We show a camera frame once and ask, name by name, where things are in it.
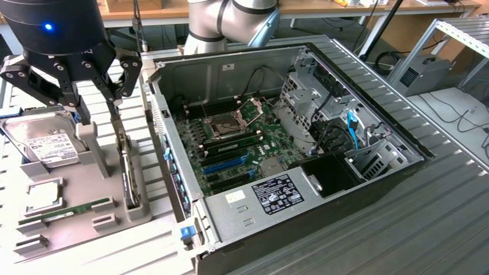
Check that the grey parts rack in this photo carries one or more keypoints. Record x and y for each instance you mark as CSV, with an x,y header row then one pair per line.
x,y
84,197

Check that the hard disk with blue carrier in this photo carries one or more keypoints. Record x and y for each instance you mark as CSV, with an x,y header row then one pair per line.
x,y
41,137

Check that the black stand pole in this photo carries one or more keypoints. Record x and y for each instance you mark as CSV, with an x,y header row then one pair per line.
x,y
381,28

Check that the blue case latch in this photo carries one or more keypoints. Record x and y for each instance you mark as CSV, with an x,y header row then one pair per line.
x,y
186,232

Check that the silver CPU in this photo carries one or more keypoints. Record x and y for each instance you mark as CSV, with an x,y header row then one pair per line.
x,y
42,197

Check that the blue expansion slot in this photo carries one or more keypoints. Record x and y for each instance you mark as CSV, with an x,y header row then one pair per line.
x,y
225,167

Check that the wooden desk white frame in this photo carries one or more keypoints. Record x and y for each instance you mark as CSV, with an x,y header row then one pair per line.
x,y
160,15
419,8

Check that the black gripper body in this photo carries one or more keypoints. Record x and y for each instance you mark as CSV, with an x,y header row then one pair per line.
x,y
57,25

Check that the green Dell motherboard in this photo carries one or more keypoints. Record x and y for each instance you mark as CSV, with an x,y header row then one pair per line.
x,y
266,143

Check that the black RAM slot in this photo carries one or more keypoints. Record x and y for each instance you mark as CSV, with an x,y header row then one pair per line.
x,y
257,142
253,139
209,104
252,135
212,110
210,107
208,101
249,132

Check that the open black PC case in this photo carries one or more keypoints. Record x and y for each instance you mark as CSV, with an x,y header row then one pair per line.
x,y
182,71

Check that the Nvidia graphics card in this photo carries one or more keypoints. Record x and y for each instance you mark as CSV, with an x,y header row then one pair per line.
x,y
128,172

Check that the aluminium profile frame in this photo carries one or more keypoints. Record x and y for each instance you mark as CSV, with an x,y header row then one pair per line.
x,y
462,30

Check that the blue slot cover clip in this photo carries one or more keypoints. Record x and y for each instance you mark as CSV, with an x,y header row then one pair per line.
x,y
166,154

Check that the CPU socket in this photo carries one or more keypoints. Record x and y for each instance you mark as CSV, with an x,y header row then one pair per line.
x,y
221,126

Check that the metal disk bay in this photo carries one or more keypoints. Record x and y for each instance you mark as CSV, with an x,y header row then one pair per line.
x,y
301,100

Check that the cardboard box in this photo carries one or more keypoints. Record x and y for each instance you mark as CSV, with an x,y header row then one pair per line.
x,y
133,3

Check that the green RAM stick with label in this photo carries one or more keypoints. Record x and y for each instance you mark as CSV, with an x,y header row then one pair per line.
x,y
61,213

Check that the grey power supply unit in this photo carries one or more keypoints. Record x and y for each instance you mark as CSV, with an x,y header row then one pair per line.
x,y
236,212

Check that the grey control box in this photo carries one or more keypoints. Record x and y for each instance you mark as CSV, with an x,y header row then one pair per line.
x,y
427,74

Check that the metal socket cover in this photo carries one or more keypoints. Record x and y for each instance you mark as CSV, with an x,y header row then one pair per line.
x,y
249,111

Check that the thin metal locking lever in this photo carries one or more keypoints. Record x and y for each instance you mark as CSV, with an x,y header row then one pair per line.
x,y
204,109

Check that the silver chipset heat sink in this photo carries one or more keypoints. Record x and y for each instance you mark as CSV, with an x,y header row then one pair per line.
x,y
272,167

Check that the black expansion slot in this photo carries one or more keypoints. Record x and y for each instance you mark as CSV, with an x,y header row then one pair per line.
x,y
233,184
222,158
229,178

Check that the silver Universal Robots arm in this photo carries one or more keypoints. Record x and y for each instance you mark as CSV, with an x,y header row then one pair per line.
x,y
206,25

